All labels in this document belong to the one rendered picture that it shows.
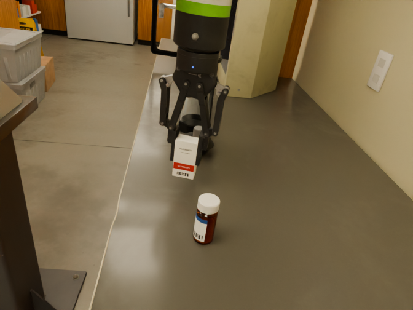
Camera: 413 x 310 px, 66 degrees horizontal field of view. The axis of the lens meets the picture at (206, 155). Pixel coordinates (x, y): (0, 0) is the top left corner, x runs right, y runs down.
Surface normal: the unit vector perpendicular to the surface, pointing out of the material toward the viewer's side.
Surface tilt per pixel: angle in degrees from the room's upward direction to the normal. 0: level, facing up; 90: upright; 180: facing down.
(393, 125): 90
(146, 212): 0
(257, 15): 90
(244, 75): 90
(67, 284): 0
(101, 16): 90
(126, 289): 0
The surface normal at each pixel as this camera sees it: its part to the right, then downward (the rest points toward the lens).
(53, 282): 0.12, -0.86
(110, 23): 0.07, 0.51
